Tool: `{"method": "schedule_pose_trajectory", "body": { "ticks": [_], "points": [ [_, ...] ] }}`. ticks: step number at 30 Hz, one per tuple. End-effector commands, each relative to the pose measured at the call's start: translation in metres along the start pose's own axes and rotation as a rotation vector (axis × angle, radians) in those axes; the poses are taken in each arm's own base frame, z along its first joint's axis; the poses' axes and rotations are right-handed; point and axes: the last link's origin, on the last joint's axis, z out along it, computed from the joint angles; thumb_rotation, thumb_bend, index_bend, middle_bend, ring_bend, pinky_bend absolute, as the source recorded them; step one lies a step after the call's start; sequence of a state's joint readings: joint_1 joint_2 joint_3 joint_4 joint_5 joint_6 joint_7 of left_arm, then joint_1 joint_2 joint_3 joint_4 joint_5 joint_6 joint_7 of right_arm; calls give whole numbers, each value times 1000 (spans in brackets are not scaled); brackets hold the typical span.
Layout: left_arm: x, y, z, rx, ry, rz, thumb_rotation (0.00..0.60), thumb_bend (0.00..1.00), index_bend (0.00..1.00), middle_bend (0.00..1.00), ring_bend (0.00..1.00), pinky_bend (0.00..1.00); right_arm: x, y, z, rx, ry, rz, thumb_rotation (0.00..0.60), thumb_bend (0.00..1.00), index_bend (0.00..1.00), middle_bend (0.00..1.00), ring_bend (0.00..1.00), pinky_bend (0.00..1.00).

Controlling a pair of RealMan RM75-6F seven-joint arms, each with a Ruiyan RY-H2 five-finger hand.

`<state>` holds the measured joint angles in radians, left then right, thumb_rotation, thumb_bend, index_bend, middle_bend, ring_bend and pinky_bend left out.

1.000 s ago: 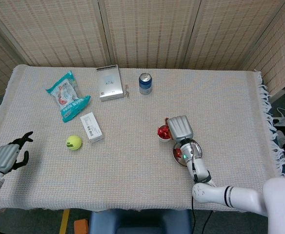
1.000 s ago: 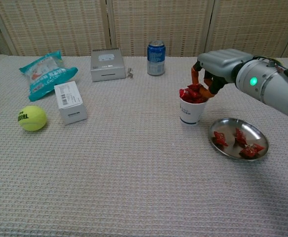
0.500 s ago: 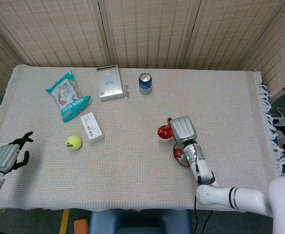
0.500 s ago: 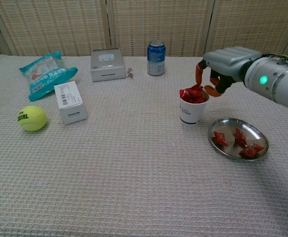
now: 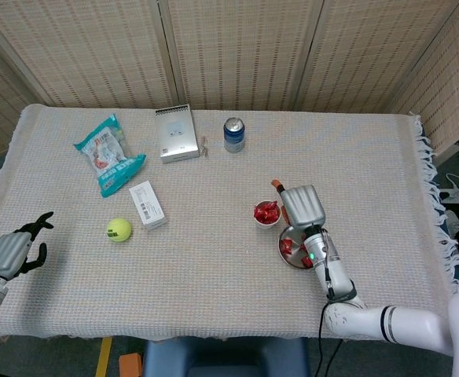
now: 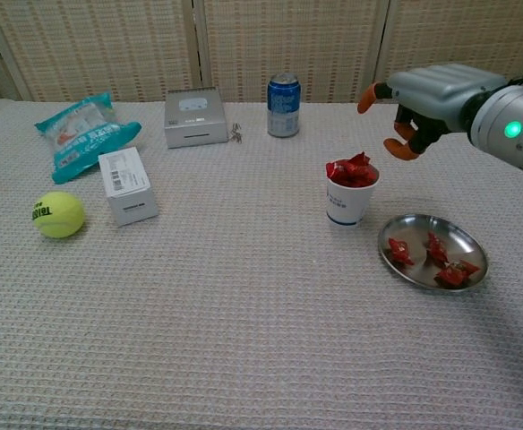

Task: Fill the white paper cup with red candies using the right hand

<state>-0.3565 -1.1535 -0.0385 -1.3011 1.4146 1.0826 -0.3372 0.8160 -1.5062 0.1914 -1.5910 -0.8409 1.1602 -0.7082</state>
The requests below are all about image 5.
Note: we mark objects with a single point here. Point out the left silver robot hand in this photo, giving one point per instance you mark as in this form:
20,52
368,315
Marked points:
3,251

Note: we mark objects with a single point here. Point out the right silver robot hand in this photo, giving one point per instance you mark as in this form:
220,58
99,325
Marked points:
304,206

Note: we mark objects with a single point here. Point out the red candy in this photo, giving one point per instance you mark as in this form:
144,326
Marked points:
272,218
286,246
305,261
260,214
302,248
268,208

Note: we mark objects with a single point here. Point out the white paper cup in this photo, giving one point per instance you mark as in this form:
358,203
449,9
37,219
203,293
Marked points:
266,226

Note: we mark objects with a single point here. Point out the silver metal bowl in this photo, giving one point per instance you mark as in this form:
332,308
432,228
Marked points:
294,257

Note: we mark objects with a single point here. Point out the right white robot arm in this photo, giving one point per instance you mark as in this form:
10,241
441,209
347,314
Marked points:
335,275

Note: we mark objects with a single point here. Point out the beige waffle-weave tablecloth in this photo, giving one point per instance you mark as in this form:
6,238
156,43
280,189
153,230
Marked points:
214,188

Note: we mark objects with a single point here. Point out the blue soda can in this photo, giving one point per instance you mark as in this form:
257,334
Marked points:
234,139

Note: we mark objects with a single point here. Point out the small pile of paper clips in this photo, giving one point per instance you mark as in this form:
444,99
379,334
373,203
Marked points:
205,151

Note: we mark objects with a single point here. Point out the yellow tennis ball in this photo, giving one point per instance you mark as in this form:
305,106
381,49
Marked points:
121,229

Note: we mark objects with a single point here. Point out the teal snack bag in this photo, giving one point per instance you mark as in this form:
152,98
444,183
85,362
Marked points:
109,157

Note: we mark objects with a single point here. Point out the yellow floor tape strip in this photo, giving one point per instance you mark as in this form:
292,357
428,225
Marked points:
103,357

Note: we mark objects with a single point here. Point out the silver grey flat box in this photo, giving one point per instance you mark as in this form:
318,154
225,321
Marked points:
176,135

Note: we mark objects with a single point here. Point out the white clamp stand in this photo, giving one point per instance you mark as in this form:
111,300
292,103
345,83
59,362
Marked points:
451,195

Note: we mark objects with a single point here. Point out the small white barcode box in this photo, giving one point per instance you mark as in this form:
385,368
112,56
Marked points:
147,204

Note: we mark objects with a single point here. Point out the orange block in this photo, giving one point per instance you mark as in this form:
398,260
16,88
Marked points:
130,366

